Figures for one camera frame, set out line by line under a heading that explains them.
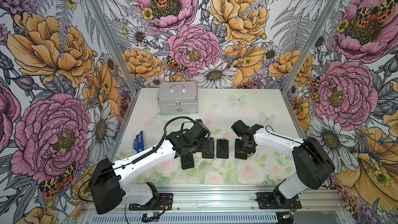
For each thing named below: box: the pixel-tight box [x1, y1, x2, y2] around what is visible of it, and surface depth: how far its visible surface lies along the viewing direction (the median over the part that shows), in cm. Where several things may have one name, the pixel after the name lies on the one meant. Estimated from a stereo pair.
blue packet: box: [133, 130, 145, 153], surface depth 93 cm
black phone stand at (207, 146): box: [198, 137, 215, 159], surface depth 71 cm
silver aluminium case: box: [157, 81, 199, 116], surface depth 102 cm
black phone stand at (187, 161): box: [180, 154, 195, 170], surface depth 86 cm
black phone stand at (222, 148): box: [216, 138, 230, 159], surface depth 91 cm
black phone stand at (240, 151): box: [234, 138, 248, 160], surface depth 83 cm
